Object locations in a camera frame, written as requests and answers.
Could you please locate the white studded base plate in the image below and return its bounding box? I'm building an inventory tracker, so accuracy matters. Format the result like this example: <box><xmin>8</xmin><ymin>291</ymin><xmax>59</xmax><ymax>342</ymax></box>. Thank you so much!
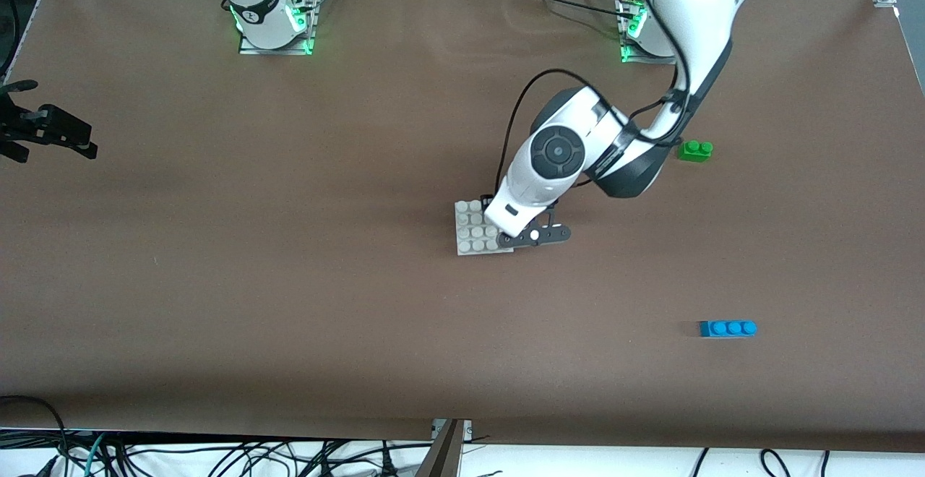
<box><xmin>454</xmin><ymin>199</ymin><xmax>515</xmax><ymax>257</ymax></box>

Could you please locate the green toy block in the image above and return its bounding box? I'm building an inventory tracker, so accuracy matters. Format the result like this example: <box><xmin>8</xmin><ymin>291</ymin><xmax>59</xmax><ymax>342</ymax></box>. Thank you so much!
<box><xmin>676</xmin><ymin>140</ymin><xmax>715</xmax><ymax>163</ymax></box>

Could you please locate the blue toy block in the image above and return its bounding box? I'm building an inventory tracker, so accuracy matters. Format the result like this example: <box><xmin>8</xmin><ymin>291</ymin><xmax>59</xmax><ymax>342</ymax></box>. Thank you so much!
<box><xmin>699</xmin><ymin>319</ymin><xmax>758</xmax><ymax>339</ymax></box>

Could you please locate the brown table cover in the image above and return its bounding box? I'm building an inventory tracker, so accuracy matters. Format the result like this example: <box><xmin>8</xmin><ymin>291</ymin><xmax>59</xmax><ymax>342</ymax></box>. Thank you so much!
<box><xmin>0</xmin><ymin>0</ymin><xmax>925</xmax><ymax>456</ymax></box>

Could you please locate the metal table frame beam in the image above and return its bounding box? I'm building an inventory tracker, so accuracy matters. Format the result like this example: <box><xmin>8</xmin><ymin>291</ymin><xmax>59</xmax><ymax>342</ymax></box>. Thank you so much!
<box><xmin>416</xmin><ymin>419</ymin><xmax>474</xmax><ymax>477</ymax></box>

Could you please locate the black looped cable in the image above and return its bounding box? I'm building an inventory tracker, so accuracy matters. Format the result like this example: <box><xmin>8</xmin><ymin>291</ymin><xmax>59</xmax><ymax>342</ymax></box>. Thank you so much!
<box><xmin>0</xmin><ymin>395</ymin><xmax>69</xmax><ymax>477</ymax></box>

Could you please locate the teal cable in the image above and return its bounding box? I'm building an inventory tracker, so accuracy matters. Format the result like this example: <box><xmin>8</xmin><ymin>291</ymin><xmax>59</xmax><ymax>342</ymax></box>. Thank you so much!
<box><xmin>83</xmin><ymin>432</ymin><xmax>108</xmax><ymax>477</ymax></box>

